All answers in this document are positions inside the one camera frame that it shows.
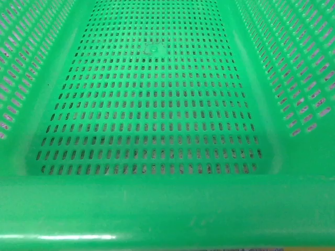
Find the green plastic basket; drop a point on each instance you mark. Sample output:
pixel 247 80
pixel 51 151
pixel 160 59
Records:
pixel 167 204

